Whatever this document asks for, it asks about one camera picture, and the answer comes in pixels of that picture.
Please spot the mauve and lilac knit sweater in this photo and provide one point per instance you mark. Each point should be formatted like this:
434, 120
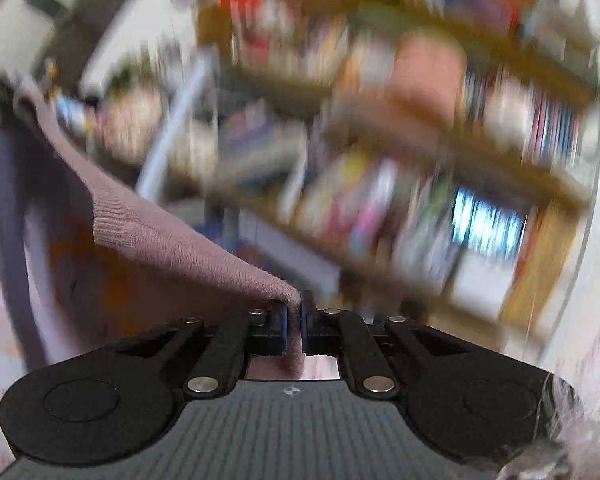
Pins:
107, 263

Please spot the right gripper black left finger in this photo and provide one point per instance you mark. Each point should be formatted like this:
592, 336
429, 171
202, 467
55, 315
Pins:
258, 332

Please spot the wooden bookshelf with books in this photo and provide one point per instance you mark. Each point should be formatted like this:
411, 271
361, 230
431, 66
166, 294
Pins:
434, 149

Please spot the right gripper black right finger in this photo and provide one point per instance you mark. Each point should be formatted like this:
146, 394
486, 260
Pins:
369, 358

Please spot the white shelf post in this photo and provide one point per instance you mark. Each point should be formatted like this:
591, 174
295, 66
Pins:
199, 75

